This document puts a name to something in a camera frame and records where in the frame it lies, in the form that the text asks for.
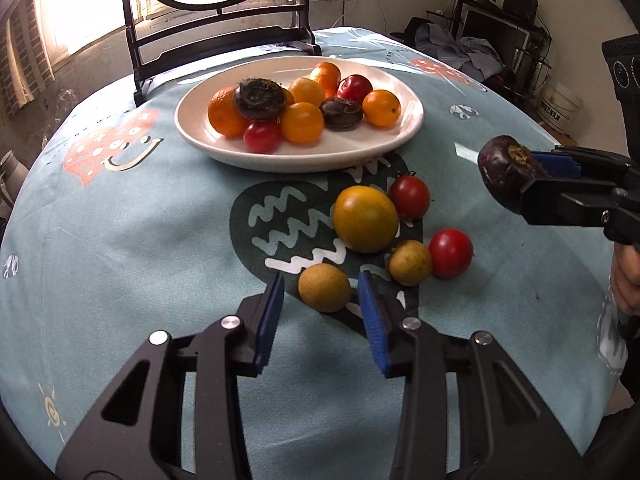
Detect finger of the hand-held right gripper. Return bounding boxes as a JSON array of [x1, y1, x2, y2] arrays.
[[520, 176, 626, 228], [530, 145, 626, 189]]

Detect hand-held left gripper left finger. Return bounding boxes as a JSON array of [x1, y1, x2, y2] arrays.
[[56, 271, 286, 480]]

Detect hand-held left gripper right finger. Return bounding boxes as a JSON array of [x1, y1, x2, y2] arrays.
[[357, 270, 583, 480]]

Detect tan longan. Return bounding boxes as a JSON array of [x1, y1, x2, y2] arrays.
[[388, 240, 433, 287], [298, 263, 352, 314]]

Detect dark brown water chestnut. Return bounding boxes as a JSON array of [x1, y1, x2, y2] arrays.
[[234, 77, 287, 121], [477, 135, 551, 211], [319, 98, 364, 132]]

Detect large yellow citrus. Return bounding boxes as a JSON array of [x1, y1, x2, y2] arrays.
[[333, 185, 400, 254]]

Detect white round plate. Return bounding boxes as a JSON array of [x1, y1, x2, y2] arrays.
[[174, 55, 425, 173]]

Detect small orange tangerine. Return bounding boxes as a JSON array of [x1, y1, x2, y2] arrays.
[[279, 102, 325, 145], [287, 76, 327, 108], [362, 89, 402, 128]]

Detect large orange tangerine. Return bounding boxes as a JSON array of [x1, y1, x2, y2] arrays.
[[207, 86, 251, 138]]

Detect dark red plum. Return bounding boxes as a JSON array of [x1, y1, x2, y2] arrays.
[[336, 74, 374, 105]]

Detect deep orange tangerine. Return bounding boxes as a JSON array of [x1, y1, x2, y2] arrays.
[[309, 61, 342, 100]]

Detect person's right hand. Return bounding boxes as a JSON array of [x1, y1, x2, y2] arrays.
[[610, 245, 640, 313]]

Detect white plastic bucket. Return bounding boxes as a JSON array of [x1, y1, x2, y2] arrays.
[[537, 72, 585, 136]]

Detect black speaker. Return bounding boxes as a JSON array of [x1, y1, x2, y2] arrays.
[[502, 0, 538, 23]]

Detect black monitor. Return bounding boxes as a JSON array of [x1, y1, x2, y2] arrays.
[[460, 2, 531, 68]]

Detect light blue printed tablecloth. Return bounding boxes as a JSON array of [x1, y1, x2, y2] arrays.
[[0, 27, 631, 480]]

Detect grey blue clothes pile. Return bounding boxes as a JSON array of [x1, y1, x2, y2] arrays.
[[390, 17, 506, 83]]

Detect bright window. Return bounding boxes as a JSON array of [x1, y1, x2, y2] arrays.
[[30, 0, 131, 61]]

